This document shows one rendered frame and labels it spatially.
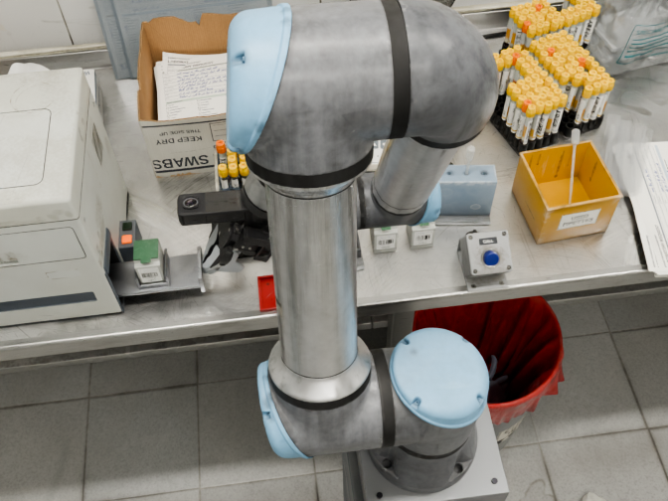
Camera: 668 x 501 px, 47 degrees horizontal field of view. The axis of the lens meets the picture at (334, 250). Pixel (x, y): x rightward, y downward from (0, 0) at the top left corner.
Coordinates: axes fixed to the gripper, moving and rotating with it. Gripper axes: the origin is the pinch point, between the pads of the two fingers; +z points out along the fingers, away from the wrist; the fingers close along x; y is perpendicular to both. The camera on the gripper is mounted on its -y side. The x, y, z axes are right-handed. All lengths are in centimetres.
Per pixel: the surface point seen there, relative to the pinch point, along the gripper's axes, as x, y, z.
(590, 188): 8, 61, -33
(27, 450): 13, -7, 111
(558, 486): -16, 112, 42
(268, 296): -4.6, 11.0, -1.1
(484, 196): 6.8, 41.6, -25.8
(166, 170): 25.1, -4.3, 5.9
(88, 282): -4.5, -17.5, 4.0
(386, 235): 1.7, 26.6, -15.8
